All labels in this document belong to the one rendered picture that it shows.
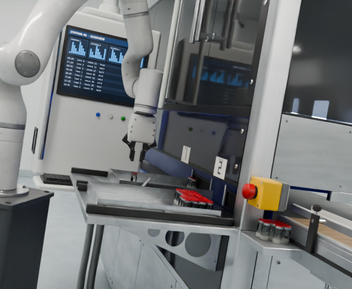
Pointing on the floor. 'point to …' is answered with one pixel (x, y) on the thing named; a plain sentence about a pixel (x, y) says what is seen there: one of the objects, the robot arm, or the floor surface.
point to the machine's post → (261, 135)
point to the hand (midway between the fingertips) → (137, 156)
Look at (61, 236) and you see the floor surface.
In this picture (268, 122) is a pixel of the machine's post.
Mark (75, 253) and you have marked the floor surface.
